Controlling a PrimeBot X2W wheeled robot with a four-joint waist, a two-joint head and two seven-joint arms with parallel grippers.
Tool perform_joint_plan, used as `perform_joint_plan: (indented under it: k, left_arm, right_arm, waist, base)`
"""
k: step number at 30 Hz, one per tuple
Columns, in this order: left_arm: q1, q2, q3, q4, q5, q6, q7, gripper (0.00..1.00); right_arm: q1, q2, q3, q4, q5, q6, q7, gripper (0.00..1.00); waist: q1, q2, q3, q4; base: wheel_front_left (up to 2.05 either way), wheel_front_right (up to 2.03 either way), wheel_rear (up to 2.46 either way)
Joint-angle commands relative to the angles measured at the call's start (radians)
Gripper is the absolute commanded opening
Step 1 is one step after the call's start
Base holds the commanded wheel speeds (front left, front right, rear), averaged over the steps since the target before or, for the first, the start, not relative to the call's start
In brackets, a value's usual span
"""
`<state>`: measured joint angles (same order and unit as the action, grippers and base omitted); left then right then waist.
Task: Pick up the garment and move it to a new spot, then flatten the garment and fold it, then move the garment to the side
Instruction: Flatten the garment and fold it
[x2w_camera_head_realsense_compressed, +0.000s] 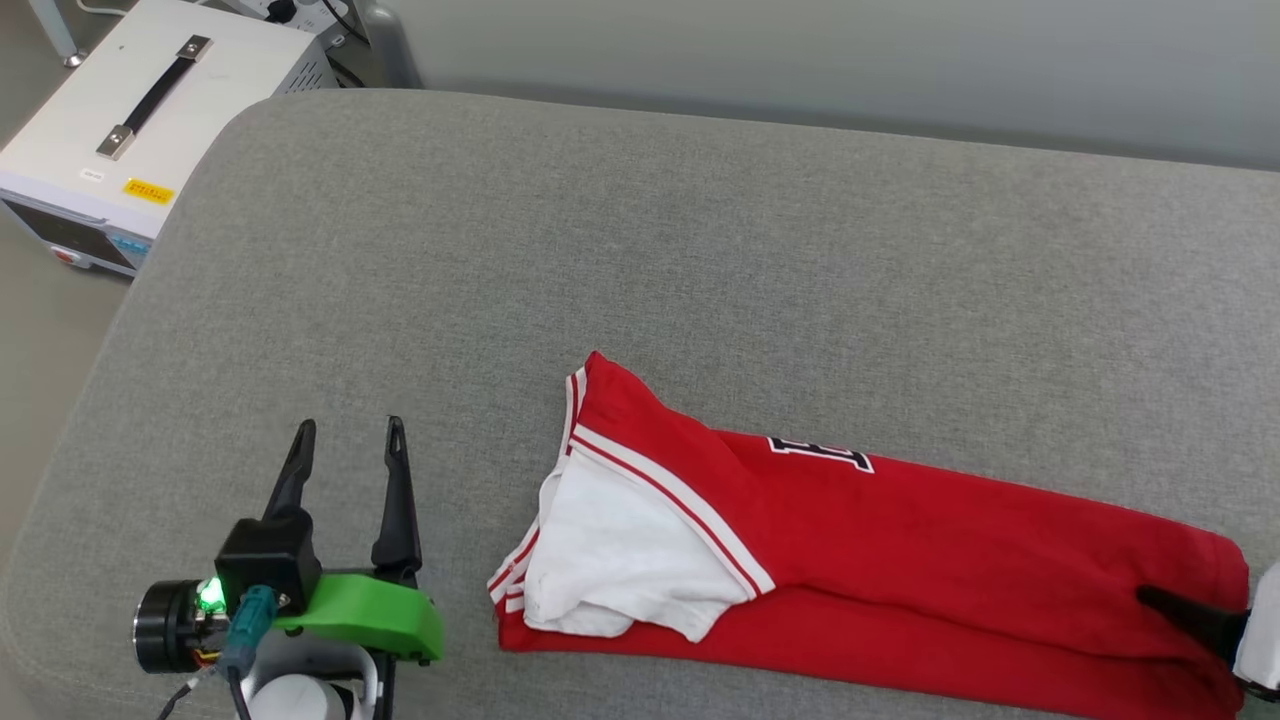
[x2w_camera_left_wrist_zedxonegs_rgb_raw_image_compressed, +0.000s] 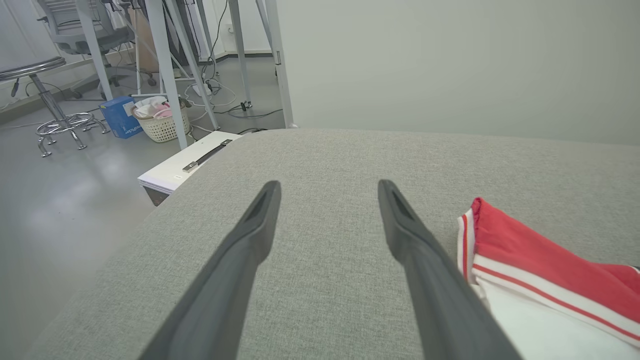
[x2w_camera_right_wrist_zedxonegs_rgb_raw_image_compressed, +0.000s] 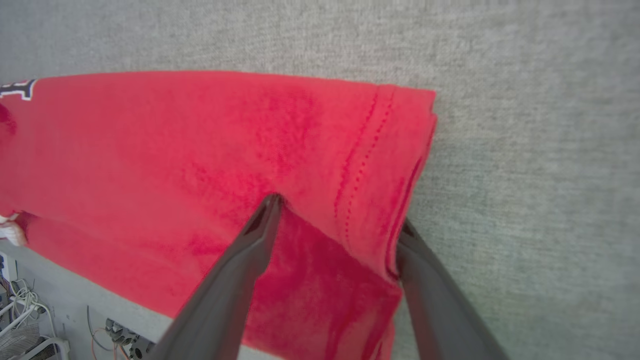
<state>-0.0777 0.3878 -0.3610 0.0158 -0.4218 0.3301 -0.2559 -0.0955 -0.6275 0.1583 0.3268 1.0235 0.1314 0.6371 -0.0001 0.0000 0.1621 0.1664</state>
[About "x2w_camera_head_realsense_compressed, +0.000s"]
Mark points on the grey metal table leg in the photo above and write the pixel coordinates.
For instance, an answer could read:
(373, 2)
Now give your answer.
(55, 30)

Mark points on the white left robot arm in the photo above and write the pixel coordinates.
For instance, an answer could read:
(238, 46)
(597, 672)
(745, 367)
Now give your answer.
(300, 700)

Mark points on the grey partition post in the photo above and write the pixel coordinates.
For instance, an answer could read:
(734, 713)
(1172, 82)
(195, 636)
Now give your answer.
(390, 50)

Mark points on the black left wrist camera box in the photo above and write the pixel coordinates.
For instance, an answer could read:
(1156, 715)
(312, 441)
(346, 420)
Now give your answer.
(265, 560)

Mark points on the yellow warning label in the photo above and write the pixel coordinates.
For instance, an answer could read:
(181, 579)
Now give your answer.
(148, 191)

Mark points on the red and white jersey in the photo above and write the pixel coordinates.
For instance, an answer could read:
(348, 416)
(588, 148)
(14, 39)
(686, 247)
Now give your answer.
(900, 560)

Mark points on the grey fabric sofa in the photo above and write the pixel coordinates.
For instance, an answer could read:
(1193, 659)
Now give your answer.
(500, 250)

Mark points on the white partition panel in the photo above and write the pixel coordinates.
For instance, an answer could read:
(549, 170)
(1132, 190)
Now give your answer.
(800, 60)

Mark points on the black left wrist motor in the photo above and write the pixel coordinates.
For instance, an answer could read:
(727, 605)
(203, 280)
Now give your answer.
(160, 625)

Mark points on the white equipment box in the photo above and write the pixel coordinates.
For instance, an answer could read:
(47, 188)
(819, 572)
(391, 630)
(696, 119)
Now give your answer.
(250, 90)

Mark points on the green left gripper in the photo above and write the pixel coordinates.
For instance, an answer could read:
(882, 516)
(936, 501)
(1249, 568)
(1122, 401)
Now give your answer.
(380, 610)

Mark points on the white power strip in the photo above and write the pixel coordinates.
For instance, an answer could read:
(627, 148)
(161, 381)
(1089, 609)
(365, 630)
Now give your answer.
(312, 18)

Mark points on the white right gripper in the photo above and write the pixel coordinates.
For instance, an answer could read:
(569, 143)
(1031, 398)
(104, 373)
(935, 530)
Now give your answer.
(1263, 630)

